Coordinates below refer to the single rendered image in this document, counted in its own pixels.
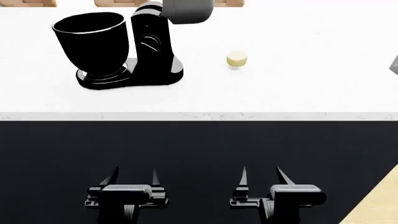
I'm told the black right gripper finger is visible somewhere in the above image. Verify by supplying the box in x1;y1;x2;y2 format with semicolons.
233;166;250;200
275;166;294;187

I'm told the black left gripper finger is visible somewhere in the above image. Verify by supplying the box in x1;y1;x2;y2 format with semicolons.
150;167;167;200
87;166;120;200

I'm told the black stand mixer bowl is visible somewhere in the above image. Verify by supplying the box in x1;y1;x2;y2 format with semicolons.
51;11;130;77

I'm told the black stand mixer grey head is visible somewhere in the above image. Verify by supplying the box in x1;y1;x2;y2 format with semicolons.
75;0;215;91

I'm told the black counter cabinet front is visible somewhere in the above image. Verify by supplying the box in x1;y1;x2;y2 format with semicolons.
0;119;398;224

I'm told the grey box-shaped object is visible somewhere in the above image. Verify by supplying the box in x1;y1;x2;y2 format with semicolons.
388;54;398;77

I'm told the light wooden stool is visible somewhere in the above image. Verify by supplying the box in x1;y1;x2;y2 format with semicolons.
93;0;150;7
213;0;246;7
0;0;57;7

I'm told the grey right gripper camera box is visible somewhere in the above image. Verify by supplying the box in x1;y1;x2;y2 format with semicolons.
269;184;327;207

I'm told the grey gripper camera box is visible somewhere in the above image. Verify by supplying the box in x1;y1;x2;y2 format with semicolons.
98;184;154;201
269;184;327;207

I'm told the grey left gripper camera box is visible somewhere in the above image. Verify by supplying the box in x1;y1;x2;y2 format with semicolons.
98;184;154;201

